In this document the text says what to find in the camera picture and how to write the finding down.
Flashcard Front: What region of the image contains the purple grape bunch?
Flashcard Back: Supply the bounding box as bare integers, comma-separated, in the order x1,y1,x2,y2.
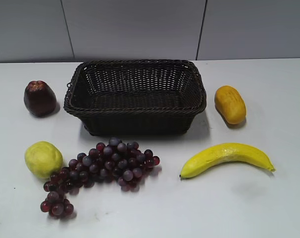
40,137,160,218

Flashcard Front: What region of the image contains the black woven wicker basket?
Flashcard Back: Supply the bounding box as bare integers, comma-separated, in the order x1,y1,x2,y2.
63,59,206,136

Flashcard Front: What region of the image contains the orange-yellow mango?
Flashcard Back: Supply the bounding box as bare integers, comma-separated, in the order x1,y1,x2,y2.
214,85,247,124

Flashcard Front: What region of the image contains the yellow banana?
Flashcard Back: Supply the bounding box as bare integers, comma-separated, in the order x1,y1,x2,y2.
180,143,276,179

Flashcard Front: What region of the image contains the dark red wax apple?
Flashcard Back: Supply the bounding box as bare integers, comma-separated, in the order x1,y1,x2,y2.
24,80,57,117

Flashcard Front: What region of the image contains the yellow-green lemon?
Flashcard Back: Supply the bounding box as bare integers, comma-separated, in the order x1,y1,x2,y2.
24,141,63,179

